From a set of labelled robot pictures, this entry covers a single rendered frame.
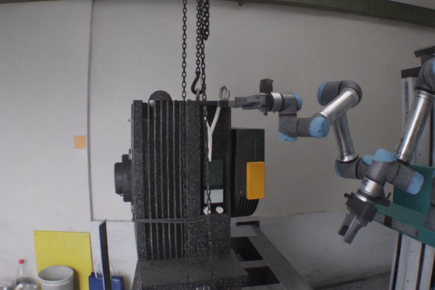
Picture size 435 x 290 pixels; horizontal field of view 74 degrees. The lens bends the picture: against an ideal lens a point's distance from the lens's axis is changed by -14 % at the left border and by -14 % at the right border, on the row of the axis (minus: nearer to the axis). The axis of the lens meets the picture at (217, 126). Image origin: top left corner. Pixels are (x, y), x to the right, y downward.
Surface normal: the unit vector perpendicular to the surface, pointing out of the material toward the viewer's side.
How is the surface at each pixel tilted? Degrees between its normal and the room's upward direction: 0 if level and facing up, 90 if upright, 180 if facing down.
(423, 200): 90
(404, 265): 90
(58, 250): 87
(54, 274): 87
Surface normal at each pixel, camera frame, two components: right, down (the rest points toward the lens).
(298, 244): 0.15, 0.02
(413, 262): -0.99, 0.00
